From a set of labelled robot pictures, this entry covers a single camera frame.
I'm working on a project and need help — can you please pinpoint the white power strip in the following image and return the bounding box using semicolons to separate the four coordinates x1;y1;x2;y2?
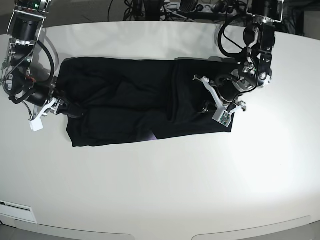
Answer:
194;1;235;15

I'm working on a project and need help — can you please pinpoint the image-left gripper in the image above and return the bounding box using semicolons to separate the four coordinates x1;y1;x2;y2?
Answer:
26;84;84;118

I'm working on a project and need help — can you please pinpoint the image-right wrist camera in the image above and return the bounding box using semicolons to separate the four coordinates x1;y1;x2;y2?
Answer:
212;108;232;127

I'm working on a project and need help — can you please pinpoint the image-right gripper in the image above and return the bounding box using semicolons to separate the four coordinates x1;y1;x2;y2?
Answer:
197;74;244;113

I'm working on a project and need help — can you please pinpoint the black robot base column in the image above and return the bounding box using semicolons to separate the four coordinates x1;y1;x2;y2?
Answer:
143;0;162;21

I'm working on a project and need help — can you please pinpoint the black T-shirt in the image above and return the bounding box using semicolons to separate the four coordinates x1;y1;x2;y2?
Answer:
56;57;235;147

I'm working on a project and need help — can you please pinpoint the image-left robot arm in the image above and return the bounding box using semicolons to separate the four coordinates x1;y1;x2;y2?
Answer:
0;0;84;121

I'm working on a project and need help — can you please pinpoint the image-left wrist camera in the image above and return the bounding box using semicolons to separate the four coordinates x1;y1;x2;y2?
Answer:
29;118;44;132

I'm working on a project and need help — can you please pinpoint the image-right robot arm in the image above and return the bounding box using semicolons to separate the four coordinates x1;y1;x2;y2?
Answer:
199;0;284;115

